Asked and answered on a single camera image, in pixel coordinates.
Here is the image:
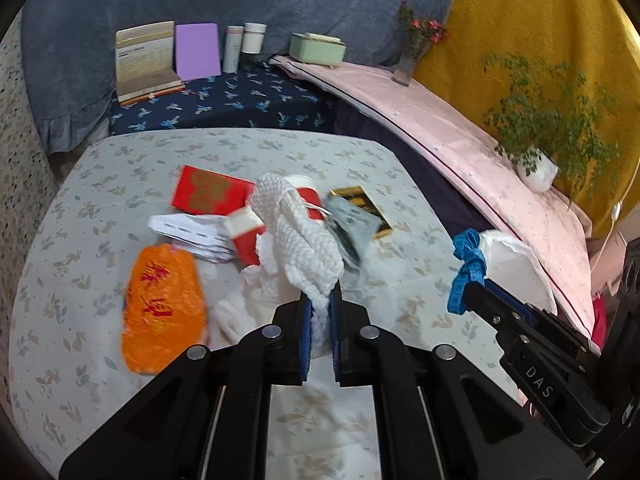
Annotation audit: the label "orange foil snack bag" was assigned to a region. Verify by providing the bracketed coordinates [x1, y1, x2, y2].
[122, 244, 208, 375]

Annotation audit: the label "white knitted cloth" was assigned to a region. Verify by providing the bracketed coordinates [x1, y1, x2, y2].
[248, 172, 344, 358]

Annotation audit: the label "red white paper cup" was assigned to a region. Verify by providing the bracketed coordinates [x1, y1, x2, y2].
[285, 174, 324, 221]

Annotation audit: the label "white plastic trash bag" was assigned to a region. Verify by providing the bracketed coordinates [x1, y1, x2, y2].
[480, 230, 558, 314]

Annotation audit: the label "pink dotted cloth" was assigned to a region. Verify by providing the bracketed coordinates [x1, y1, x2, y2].
[270, 55, 604, 346]

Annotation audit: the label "pink box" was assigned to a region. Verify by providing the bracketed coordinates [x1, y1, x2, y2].
[590, 232, 627, 296]

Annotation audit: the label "crumpled white tissue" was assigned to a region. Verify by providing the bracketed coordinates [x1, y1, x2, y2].
[198, 234, 300, 346]

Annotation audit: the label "white folded paper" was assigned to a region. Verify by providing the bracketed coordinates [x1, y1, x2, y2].
[148, 214, 238, 263]

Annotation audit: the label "black gold cigarette box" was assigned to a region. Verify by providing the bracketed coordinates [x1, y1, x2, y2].
[329, 186, 393, 240]

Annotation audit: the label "green plant white pot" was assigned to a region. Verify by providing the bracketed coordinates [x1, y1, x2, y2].
[482, 53, 620, 200]

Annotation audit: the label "red gold envelope box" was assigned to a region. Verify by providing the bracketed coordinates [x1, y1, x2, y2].
[170, 166, 254, 216]

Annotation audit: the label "glass vase pink flowers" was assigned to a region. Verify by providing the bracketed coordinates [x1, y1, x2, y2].
[393, 1, 448, 87]

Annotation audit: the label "yellow cloth backdrop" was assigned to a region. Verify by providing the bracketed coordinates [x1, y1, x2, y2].
[412, 0, 640, 241]

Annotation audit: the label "navy floral cloth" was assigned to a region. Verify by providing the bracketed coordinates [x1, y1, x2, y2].
[110, 64, 334, 136]

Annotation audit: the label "blue grey blanket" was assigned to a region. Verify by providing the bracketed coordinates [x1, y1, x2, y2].
[21, 0, 452, 154]

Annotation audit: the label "mint green tissue box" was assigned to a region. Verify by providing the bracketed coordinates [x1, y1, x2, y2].
[288, 32, 346, 67]

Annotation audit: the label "purple notebook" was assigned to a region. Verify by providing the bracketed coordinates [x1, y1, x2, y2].
[175, 23, 221, 80]

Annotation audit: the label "white tube bottle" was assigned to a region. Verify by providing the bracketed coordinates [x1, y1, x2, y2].
[221, 25, 244, 74]

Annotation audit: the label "white jar dark base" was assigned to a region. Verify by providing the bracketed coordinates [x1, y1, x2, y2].
[241, 22, 267, 58]

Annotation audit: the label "white power cable switch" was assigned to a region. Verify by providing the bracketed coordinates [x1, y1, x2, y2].
[591, 157, 640, 273]

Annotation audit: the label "grey drawstring pouch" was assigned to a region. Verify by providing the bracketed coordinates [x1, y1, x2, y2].
[323, 195, 381, 268]

